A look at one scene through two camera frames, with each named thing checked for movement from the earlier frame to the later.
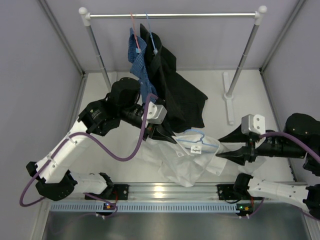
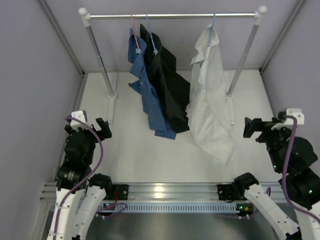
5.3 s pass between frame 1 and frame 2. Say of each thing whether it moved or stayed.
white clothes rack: stayed
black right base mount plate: stayed
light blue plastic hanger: moved
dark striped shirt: stayed
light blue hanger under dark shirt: stayed
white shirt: moved
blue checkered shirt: stayed
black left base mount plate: stayed
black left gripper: moved
